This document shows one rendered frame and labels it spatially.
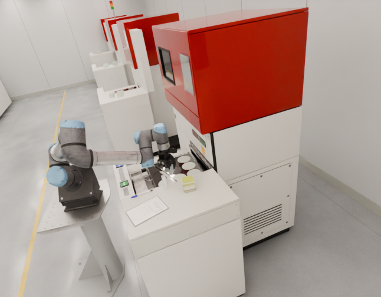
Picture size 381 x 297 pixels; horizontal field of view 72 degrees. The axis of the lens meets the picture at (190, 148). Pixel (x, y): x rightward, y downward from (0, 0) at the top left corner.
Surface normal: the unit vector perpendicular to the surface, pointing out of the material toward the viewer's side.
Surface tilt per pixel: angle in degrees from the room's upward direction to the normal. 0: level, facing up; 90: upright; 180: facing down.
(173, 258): 90
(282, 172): 90
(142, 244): 90
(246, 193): 90
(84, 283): 0
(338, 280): 0
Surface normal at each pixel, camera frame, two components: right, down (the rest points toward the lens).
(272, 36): 0.35, 0.42
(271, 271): -0.15, -0.86
